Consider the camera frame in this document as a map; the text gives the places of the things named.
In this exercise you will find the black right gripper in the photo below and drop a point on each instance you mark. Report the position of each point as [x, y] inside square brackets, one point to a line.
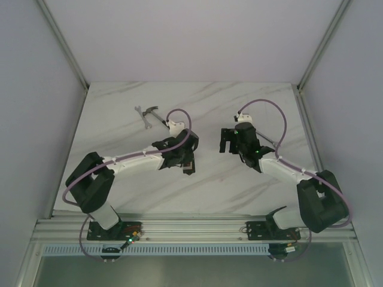
[228, 134]

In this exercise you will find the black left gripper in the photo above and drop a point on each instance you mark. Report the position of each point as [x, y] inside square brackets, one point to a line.
[188, 161]

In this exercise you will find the black fuse box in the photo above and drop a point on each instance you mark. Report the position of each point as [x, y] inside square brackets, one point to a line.
[188, 164]

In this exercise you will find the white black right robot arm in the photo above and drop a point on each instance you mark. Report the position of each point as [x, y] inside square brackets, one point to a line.
[321, 203]

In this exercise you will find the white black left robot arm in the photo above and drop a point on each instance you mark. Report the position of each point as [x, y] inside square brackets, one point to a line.
[91, 181]

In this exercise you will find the silver wrench right side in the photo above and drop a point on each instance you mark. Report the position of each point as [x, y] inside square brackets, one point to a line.
[267, 138]

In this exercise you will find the silver wrench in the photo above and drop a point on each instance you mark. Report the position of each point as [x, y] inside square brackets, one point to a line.
[267, 138]
[146, 123]

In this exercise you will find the silver wrench left side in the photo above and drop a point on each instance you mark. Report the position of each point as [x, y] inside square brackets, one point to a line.
[146, 123]

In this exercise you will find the black handle claw hammer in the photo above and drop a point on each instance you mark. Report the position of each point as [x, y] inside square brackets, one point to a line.
[153, 111]

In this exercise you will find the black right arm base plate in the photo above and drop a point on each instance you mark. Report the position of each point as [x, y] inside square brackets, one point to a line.
[266, 231]

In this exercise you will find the white slotted cable duct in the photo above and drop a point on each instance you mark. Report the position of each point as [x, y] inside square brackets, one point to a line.
[156, 249]

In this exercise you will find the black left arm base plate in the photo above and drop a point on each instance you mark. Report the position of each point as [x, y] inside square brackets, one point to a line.
[122, 231]

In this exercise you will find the aluminium mounting rail frame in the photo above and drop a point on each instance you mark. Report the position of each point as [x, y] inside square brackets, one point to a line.
[215, 202]

